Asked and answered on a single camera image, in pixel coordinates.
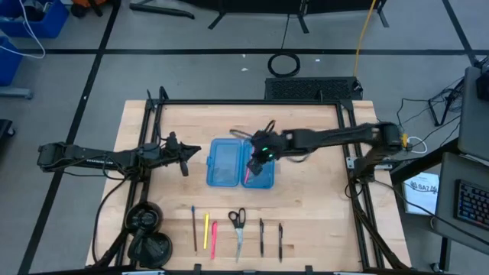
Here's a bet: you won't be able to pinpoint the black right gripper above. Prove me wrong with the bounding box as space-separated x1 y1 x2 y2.
246 129 287 176

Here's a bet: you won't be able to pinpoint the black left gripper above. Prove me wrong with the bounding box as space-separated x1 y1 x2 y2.
162 131 202 177

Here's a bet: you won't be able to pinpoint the black-handled scissors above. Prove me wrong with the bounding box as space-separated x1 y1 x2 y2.
228 207 247 264

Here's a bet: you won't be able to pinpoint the brown pencil with blue cap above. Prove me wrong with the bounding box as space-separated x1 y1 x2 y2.
191 205 198 256

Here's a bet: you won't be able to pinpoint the yellow highlighter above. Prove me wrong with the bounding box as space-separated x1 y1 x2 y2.
202 212 210 251

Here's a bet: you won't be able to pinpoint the blue plastic supply box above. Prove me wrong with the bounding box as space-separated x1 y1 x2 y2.
206 137 275 190

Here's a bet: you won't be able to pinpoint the pink highlighter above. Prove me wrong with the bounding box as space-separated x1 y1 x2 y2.
210 220 218 260

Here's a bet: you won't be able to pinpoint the black perforated computer case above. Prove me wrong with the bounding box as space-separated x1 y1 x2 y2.
264 76 364 102

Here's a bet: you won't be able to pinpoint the black floor bar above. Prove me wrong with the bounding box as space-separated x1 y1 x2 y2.
128 2 196 20

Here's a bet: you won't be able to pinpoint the black divider panel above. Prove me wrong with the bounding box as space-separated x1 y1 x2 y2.
179 0 390 35

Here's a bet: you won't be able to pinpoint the white printed paper sheet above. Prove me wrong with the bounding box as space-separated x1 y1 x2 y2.
403 171 440 217

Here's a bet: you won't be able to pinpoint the orange and black vacuum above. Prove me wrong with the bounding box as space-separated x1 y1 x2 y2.
70 0 115 18

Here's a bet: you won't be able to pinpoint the grey table foot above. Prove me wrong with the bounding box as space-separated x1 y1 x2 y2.
0 87 34 100

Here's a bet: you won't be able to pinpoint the black object on floor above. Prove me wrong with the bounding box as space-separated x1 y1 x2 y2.
0 118 16 139

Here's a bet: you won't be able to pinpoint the large blue storage bin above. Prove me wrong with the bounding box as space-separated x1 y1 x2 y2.
0 0 70 39

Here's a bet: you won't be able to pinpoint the grey side desk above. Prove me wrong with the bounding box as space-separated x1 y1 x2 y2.
431 66 489 272

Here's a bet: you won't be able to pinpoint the black keyboard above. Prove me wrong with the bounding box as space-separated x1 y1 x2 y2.
453 179 489 232

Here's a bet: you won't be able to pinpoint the black coiled cable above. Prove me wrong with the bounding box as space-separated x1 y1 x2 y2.
266 13 302 79

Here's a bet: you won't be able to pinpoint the black camera stand base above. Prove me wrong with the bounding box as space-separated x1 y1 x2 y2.
127 231 173 269

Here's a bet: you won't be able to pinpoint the black power cable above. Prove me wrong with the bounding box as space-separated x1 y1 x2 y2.
91 177 129 264
343 177 489 240

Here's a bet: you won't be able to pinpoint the yellow floor cable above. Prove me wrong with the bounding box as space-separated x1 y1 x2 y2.
353 0 379 77

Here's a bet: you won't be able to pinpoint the short white cable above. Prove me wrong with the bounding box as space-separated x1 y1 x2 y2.
406 136 428 154

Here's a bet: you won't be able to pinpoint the black cable tangle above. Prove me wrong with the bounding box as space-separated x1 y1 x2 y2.
395 57 489 154

